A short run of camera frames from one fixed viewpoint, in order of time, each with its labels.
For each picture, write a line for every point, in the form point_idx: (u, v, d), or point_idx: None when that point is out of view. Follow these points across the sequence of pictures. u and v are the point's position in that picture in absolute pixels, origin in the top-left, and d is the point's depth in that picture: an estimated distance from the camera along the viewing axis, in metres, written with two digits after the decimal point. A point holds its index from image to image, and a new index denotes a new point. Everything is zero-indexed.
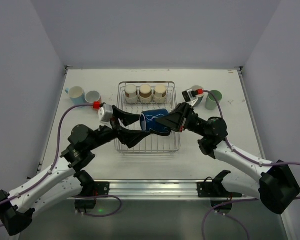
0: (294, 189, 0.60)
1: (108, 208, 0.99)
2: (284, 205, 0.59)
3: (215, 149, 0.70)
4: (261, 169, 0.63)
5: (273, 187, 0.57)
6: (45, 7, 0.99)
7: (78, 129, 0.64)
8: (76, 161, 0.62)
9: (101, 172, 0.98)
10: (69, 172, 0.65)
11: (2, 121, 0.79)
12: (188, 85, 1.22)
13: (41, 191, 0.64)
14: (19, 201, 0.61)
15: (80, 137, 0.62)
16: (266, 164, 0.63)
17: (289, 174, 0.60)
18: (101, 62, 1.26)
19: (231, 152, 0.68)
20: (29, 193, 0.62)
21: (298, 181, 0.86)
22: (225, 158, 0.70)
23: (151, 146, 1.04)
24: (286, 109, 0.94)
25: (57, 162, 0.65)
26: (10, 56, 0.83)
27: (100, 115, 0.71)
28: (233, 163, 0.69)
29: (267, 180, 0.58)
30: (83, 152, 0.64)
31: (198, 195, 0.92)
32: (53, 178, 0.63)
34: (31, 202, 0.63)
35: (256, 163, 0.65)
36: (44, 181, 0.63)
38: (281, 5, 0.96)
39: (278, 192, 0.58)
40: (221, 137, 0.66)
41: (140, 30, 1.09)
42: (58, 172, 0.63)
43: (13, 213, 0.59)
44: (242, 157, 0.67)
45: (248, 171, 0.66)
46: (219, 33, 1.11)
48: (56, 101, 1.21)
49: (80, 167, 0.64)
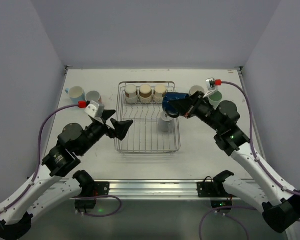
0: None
1: (108, 208, 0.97)
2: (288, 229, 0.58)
3: (237, 151, 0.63)
4: (283, 195, 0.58)
5: (287, 217, 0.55)
6: (45, 7, 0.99)
7: (69, 128, 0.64)
8: (58, 168, 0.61)
9: (101, 172, 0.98)
10: (53, 180, 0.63)
11: (2, 121, 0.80)
12: (188, 86, 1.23)
13: (27, 203, 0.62)
14: (6, 215, 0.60)
15: (70, 137, 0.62)
16: (289, 190, 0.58)
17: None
18: (101, 62, 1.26)
19: (254, 161, 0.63)
20: (15, 206, 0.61)
21: (298, 181, 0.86)
22: (243, 163, 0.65)
23: (151, 146, 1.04)
24: (287, 109, 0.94)
25: (38, 171, 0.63)
26: (10, 56, 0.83)
27: (93, 112, 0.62)
28: (251, 172, 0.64)
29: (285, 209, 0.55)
30: (67, 156, 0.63)
31: (198, 195, 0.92)
32: (36, 189, 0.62)
34: (20, 214, 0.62)
35: (279, 186, 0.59)
36: (27, 193, 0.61)
38: (281, 5, 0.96)
39: (289, 221, 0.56)
40: (231, 117, 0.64)
41: (140, 30, 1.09)
42: (40, 182, 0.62)
43: (2, 228, 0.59)
44: (265, 172, 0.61)
45: (266, 189, 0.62)
46: (219, 33, 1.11)
48: (56, 101, 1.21)
49: (64, 172, 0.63)
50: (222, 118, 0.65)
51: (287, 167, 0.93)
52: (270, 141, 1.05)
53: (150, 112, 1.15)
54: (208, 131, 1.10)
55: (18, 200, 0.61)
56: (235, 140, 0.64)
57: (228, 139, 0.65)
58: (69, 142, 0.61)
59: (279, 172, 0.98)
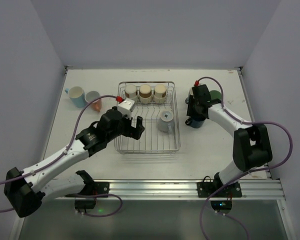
0: (266, 153, 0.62)
1: (108, 208, 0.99)
2: (253, 163, 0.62)
3: (210, 107, 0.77)
4: (240, 126, 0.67)
5: (243, 139, 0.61)
6: (45, 7, 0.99)
7: (113, 111, 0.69)
8: (91, 144, 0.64)
9: (101, 172, 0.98)
10: (83, 155, 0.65)
11: (1, 121, 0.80)
12: (188, 86, 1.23)
13: (55, 171, 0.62)
14: (34, 178, 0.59)
15: (112, 117, 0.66)
16: (246, 123, 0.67)
17: (266, 138, 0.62)
18: (101, 62, 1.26)
19: (222, 110, 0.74)
20: (45, 171, 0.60)
21: (298, 181, 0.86)
22: (216, 116, 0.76)
23: (151, 146, 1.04)
24: (286, 110, 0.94)
25: (71, 143, 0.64)
26: (10, 56, 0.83)
27: (128, 106, 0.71)
28: (221, 121, 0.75)
29: (240, 133, 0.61)
30: (98, 136, 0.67)
31: (198, 195, 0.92)
32: (68, 159, 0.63)
34: (44, 182, 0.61)
35: (238, 121, 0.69)
36: (59, 160, 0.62)
38: (281, 5, 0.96)
39: (247, 148, 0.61)
40: (199, 88, 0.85)
41: (140, 31, 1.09)
42: (73, 153, 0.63)
43: (28, 189, 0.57)
44: (229, 115, 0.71)
45: (230, 128, 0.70)
46: (219, 33, 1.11)
48: (56, 101, 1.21)
49: (93, 151, 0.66)
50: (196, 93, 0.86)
51: (286, 167, 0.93)
52: (270, 141, 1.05)
53: (150, 112, 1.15)
54: (208, 131, 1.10)
55: (49, 165, 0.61)
56: (209, 102, 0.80)
57: (204, 103, 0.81)
58: (109, 122, 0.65)
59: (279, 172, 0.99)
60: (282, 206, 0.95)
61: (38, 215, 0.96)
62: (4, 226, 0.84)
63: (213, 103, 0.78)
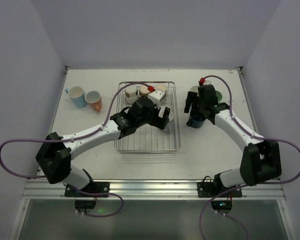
0: (275, 169, 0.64)
1: (108, 208, 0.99)
2: (260, 179, 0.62)
3: (217, 114, 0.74)
4: (251, 140, 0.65)
5: (254, 157, 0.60)
6: (45, 7, 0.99)
7: (143, 99, 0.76)
8: (124, 125, 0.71)
9: (101, 172, 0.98)
10: (114, 135, 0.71)
11: (2, 122, 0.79)
12: (188, 86, 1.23)
13: (89, 143, 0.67)
14: (73, 145, 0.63)
15: (143, 104, 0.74)
16: (257, 137, 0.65)
17: (276, 154, 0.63)
18: (101, 62, 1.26)
19: (231, 120, 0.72)
20: (82, 140, 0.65)
21: (298, 181, 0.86)
22: (224, 125, 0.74)
23: (151, 146, 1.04)
24: (286, 110, 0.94)
25: (107, 122, 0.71)
26: (10, 56, 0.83)
27: (159, 95, 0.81)
28: (230, 131, 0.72)
29: (252, 149, 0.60)
30: (129, 120, 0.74)
31: (198, 195, 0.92)
32: (103, 134, 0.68)
34: (78, 151, 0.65)
35: (248, 134, 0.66)
36: (95, 134, 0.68)
38: (281, 5, 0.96)
39: (258, 165, 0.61)
40: (205, 89, 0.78)
41: (140, 31, 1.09)
42: (108, 130, 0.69)
43: (67, 153, 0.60)
44: (238, 126, 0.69)
45: (239, 141, 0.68)
46: (219, 33, 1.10)
48: (56, 101, 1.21)
49: (124, 132, 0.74)
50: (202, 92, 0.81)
51: (286, 168, 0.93)
52: None
53: None
54: (208, 131, 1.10)
55: (87, 136, 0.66)
56: (216, 107, 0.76)
57: (210, 108, 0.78)
58: (141, 108, 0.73)
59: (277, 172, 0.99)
60: (283, 206, 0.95)
61: (38, 215, 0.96)
62: (4, 226, 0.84)
63: (220, 110, 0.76)
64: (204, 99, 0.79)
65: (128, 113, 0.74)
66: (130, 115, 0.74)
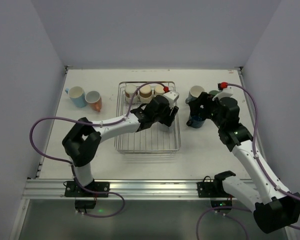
0: (292, 220, 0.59)
1: (108, 208, 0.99)
2: (276, 228, 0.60)
3: (239, 146, 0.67)
4: (274, 193, 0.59)
5: (275, 214, 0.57)
6: (45, 7, 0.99)
7: (159, 96, 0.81)
8: (142, 118, 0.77)
9: (101, 172, 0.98)
10: (134, 126, 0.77)
11: (1, 121, 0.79)
12: (188, 86, 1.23)
13: (114, 131, 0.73)
14: (101, 130, 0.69)
15: (160, 101, 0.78)
16: (281, 191, 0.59)
17: (298, 211, 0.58)
18: (101, 62, 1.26)
19: (252, 158, 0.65)
20: (109, 127, 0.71)
21: (298, 181, 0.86)
22: (243, 160, 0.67)
23: (151, 146, 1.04)
24: (286, 110, 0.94)
25: (129, 115, 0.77)
26: (10, 56, 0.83)
27: (173, 96, 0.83)
28: (249, 169, 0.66)
29: (273, 206, 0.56)
30: (147, 116, 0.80)
31: (198, 195, 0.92)
32: (126, 124, 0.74)
34: (105, 136, 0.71)
35: (272, 185, 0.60)
36: (120, 123, 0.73)
38: (281, 5, 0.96)
39: (276, 220, 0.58)
40: (231, 110, 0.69)
41: (140, 30, 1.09)
42: (130, 121, 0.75)
43: (97, 136, 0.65)
44: (261, 170, 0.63)
45: (260, 187, 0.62)
46: (219, 33, 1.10)
48: (56, 101, 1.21)
49: (141, 126, 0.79)
50: (224, 112, 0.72)
51: (286, 168, 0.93)
52: (270, 141, 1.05)
53: None
54: (208, 131, 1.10)
55: (114, 124, 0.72)
56: (236, 135, 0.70)
57: (230, 134, 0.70)
58: (158, 104, 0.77)
59: (277, 172, 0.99)
60: None
61: (38, 215, 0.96)
62: (5, 226, 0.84)
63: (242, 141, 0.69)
64: (225, 120, 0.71)
65: (146, 109, 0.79)
66: (147, 111, 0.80)
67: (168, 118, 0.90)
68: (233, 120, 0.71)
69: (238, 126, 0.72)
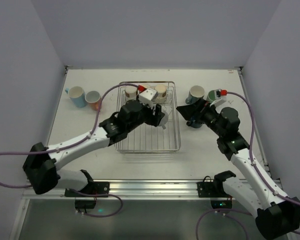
0: (293, 225, 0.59)
1: (108, 208, 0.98)
2: (277, 234, 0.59)
3: (236, 154, 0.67)
4: (273, 198, 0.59)
5: (275, 219, 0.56)
6: (45, 7, 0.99)
7: (132, 103, 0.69)
8: (113, 133, 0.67)
9: (100, 172, 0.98)
10: (104, 141, 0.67)
11: (1, 121, 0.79)
12: (188, 86, 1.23)
13: (76, 153, 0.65)
14: (58, 155, 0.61)
15: (131, 110, 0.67)
16: (280, 196, 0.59)
17: (298, 215, 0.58)
18: (101, 61, 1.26)
19: (250, 165, 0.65)
20: (68, 150, 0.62)
21: (298, 182, 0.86)
22: (241, 167, 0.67)
23: (151, 146, 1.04)
24: (286, 110, 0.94)
25: (95, 130, 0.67)
26: (10, 56, 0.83)
27: (150, 95, 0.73)
28: (247, 175, 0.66)
29: (273, 211, 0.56)
30: (120, 127, 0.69)
31: (198, 195, 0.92)
32: (92, 142, 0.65)
34: (66, 161, 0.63)
35: (271, 190, 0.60)
36: (84, 142, 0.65)
38: (281, 5, 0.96)
39: (277, 225, 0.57)
40: (231, 123, 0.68)
41: (140, 30, 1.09)
42: (96, 138, 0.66)
43: (52, 164, 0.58)
44: (259, 176, 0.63)
45: (259, 193, 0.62)
46: (219, 33, 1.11)
48: (56, 101, 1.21)
49: (113, 140, 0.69)
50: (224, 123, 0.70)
51: (286, 168, 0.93)
52: (270, 141, 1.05)
53: None
54: (208, 131, 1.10)
55: (73, 145, 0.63)
56: (233, 144, 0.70)
57: (228, 143, 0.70)
58: (129, 114, 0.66)
59: (277, 172, 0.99)
60: None
61: (38, 215, 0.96)
62: (5, 226, 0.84)
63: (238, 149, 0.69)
64: (224, 130, 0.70)
65: (117, 118, 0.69)
66: (120, 122, 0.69)
67: (152, 119, 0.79)
68: (232, 131, 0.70)
69: (236, 135, 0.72)
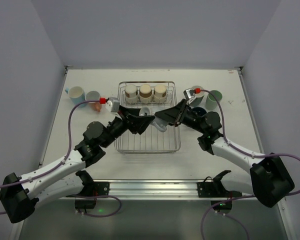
0: (287, 183, 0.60)
1: (108, 208, 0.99)
2: (278, 197, 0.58)
3: (213, 143, 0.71)
4: (253, 161, 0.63)
5: (264, 177, 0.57)
6: (45, 7, 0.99)
7: (92, 126, 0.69)
8: (88, 156, 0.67)
9: (100, 172, 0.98)
10: (80, 165, 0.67)
11: (1, 121, 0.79)
12: (188, 86, 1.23)
13: (51, 180, 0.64)
14: (31, 185, 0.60)
15: (92, 135, 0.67)
16: (258, 156, 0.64)
17: (282, 167, 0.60)
18: (101, 61, 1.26)
19: (227, 146, 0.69)
20: (42, 179, 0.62)
21: (299, 182, 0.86)
22: (222, 153, 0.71)
23: (151, 146, 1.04)
24: (286, 109, 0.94)
25: (70, 153, 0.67)
26: (9, 55, 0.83)
27: (109, 107, 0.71)
28: (228, 156, 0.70)
29: (258, 170, 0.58)
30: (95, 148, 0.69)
31: (198, 195, 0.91)
32: (65, 169, 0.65)
34: (39, 190, 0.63)
35: (249, 155, 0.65)
36: (57, 169, 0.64)
38: (281, 5, 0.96)
39: (269, 183, 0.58)
40: (214, 128, 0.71)
41: (140, 30, 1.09)
42: (70, 163, 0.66)
43: (24, 195, 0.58)
44: (237, 150, 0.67)
45: (242, 164, 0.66)
46: (219, 32, 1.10)
48: (56, 101, 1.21)
49: (91, 162, 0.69)
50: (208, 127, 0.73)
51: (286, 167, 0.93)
52: (270, 141, 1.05)
53: None
54: None
55: (46, 174, 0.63)
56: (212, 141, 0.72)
57: (208, 141, 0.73)
58: (91, 139, 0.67)
59: None
60: (283, 206, 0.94)
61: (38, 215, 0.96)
62: (5, 226, 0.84)
63: (214, 138, 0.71)
64: (206, 132, 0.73)
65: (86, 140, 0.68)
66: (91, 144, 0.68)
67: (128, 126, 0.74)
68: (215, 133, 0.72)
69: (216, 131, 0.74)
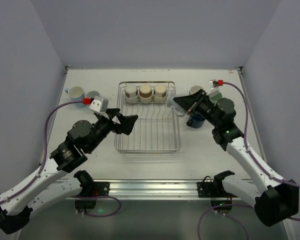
0: (292, 211, 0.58)
1: (108, 208, 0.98)
2: (276, 220, 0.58)
3: (229, 143, 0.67)
4: (270, 182, 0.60)
5: (274, 202, 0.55)
6: (45, 7, 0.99)
7: (79, 124, 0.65)
8: (66, 162, 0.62)
9: (100, 172, 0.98)
10: (59, 174, 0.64)
11: (1, 121, 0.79)
12: (188, 86, 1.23)
13: (31, 194, 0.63)
14: (8, 205, 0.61)
15: (78, 133, 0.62)
16: (276, 179, 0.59)
17: (296, 198, 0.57)
18: (101, 62, 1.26)
19: (245, 152, 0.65)
20: (18, 197, 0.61)
21: (299, 182, 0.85)
22: (237, 156, 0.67)
23: (151, 146, 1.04)
24: (286, 109, 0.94)
25: (45, 164, 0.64)
26: (9, 55, 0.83)
27: (97, 106, 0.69)
28: (244, 163, 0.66)
29: (271, 194, 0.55)
30: (75, 152, 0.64)
31: (198, 195, 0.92)
32: (42, 182, 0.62)
34: (22, 205, 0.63)
35: (267, 174, 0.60)
36: (33, 184, 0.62)
38: (281, 5, 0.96)
39: (275, 208, 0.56)
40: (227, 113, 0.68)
41: (140, 30, 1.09)
42: (46, 175, 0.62)
43: (3, 217, 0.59)
44: (255, 163, 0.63)
45: (256, 178, 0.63)
46: (219, 33, 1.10)
48: (56, 101, 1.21)
49: (71, 168, 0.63)
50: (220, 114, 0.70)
51: (287, 167, 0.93)
52: (270, 141, 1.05)
53: (150, 112, 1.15)
54: (208, 131, 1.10)
55: (21, 191, 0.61)
56: (229, 134, 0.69)
57: (223, 133, 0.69)
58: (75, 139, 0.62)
59: (278, 172, 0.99)
60: None
61: (38, 215, 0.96)
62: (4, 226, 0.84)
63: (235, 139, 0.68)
64: (220, 120, 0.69)
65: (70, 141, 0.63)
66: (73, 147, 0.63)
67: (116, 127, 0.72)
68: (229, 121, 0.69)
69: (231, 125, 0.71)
